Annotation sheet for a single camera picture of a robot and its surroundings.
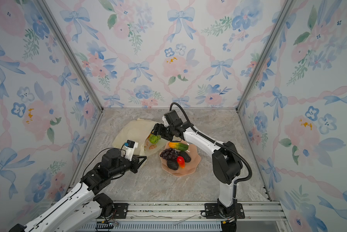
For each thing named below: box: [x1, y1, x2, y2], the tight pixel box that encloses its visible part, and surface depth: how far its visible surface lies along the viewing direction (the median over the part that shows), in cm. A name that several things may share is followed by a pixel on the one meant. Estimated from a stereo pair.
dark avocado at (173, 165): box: [166, 159, 179, 171], surface depth 86 cm
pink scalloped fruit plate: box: [159, 139, 202, 177], surface depth 89 cm
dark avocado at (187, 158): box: [178, 150, 192, 163], surface depth 91 cm
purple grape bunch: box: [159, 148, 180, 161], surface depth 86 cm
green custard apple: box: [148, 133, 161, 145], surface depth 97 cm
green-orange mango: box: [168, 142, 189, 151], surface depth 92 cm
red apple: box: [176, 155, 186, 169], surface depth 87 cm
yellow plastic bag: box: [112, 117, 169, 158], surface depth 83 cm
